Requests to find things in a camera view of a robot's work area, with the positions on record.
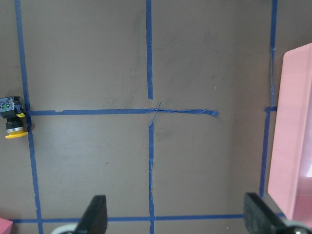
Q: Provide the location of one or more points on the yellow push button switch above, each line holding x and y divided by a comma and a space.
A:
11, 109

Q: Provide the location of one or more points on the pink cube centre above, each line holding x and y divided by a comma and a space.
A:
5, 226

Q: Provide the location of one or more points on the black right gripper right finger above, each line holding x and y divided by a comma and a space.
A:
259, 218

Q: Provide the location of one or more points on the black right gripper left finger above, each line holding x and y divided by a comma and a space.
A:
94, 219

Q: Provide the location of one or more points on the pink plastic bin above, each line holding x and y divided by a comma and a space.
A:
290, 180

